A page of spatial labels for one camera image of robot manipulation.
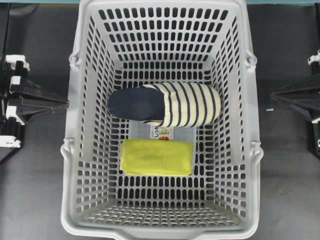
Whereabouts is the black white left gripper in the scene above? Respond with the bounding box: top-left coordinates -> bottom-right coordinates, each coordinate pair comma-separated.
0,54 -> 69,148

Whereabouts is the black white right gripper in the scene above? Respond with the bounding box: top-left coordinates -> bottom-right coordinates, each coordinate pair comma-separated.
271,49 -> 320,153

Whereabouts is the grey plastic shopping basket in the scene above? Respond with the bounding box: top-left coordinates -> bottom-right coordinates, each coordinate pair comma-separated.
60,0 -> 264,240

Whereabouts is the yellow folded cloth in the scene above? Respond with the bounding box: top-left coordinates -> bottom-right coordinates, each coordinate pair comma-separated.
119,139 -> 193,177

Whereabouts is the striped navy cream slipper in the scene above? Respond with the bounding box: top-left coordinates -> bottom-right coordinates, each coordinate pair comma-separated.
107,82 -> 222,128

